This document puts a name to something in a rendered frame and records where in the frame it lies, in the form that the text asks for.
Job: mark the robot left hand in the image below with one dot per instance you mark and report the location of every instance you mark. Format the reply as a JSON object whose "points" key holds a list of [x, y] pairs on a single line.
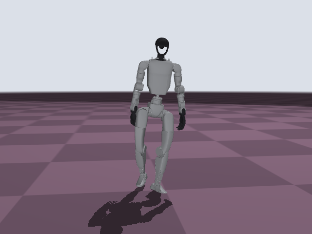
{"points": [[182, 120]]}

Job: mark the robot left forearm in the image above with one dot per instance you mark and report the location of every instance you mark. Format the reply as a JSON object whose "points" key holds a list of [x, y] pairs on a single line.
{"points": [[181, 102]]}

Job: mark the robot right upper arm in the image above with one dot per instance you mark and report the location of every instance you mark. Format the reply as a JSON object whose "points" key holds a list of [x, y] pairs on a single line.
{"points": [[140, 74]]}

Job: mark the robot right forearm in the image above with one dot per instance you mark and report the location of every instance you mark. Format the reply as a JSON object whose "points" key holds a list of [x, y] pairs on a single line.
{"points": [[135, 98]]}

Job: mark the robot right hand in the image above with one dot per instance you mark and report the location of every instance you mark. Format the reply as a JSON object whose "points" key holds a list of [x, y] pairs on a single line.
{"points": [[133, 116]]}

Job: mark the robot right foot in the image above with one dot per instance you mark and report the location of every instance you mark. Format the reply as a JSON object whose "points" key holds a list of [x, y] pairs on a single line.
{"points": [[141, 181]]}

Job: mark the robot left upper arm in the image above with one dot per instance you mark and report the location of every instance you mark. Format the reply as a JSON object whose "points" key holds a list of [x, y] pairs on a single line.
{"points": [[178, 78]]}

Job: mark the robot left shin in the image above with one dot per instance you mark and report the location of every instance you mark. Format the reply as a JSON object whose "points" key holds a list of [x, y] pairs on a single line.
{"points": [[160, 166]]}

